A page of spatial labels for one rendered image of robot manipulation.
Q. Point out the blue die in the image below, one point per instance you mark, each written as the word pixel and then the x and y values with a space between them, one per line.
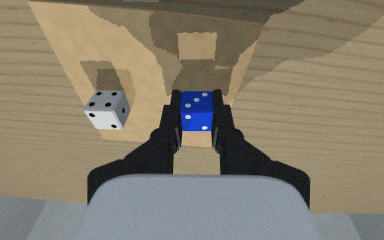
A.
pixel 196 111

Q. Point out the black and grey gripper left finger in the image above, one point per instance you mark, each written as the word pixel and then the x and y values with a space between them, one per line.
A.
pixel 156 154

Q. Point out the white die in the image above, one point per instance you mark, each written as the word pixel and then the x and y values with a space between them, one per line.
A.
pixel 107 109

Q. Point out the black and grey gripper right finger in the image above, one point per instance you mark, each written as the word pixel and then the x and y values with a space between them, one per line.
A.
pixel 239 157

